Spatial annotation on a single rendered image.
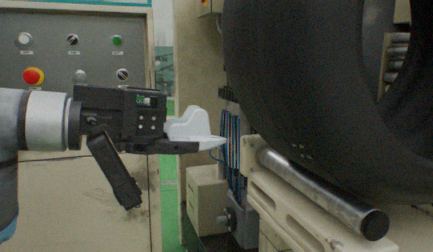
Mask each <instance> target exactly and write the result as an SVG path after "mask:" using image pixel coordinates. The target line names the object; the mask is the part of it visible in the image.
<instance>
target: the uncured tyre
mask: <svg viewBox="0 0 433 252"><path fill-rule="evenodd" d="M409 2H410V14H411V28H410V40H409V44H408V50H407V52H406V55H405V58H404V61H403V64H402V66H401V68H400V70H399V72H398V74H397V76H396V79H395V80H394V82H393V83H392V84H391V86H390V87H389V89H388V90H387V92H385V94H384V95H383V96H382V97H381V98H380V99H379V100H378V101H377V102H375V104H374V101H373V99H372V96H371V93H370V90H369V86H368V82H367V78H366V72H365V68H364V59H363V52H362V16H363V9H364V4H365V0H224V7H223V13H222V47H223V54H224V61H225V66H226V71H227V74H228V78H229V80H230V84H231V87H232V90H233V92H234V95H235V97H236V99H237V101H238V104H239V106H240V107H243V108H245V109H248V110H250V111H253V112H255V114H254V113H251V112H249V111H246V110H244V109H242V111H243V113H244V115H245V116H246V118H247V120H248V121H249V122H250V124H251V125H252V127H253V128H254V129H255V130H256V132H257V133H258V135H260V136H261V137H262V139H263V140H264V141H265V142H266V143H268V144H269V145H270V146H271V147H273V148H274V149H275V150H276V151H277V152H279V153H281V154H282V155H283V156H285V157H287V158H288V159H291V160H292V161H295V162H296V163H298V164H300V165H301V166H303V167H305V168H306V169H308V170H310V171H311V172H312V173H314V174H316V175H318V176H320V177H321V178H323V179H325V180H327V181H329V182H330V183H332V184H333V185H335V186H338V187H339V188H341V189H343V190H345V191H347V192H349V193H352V194H353V195H356V196H359V197H362V198H365V199H369V200H373V201H380V202H385V203H392V204H397V205H422V204H428V203H433V0H409ZM288 140H290V141H296V142H303V143H304V145H305V146H306V148H307V150H308V151H309V152H310V154H311V155H312V157H313V158H314V159H315V160H316V161H308V160H305V159H302V157H301V156H300V155H299V153H298V152H297V151H296V150H295V148H294V147H293V145H291V143H290V142H289V141H288Z"/></svg>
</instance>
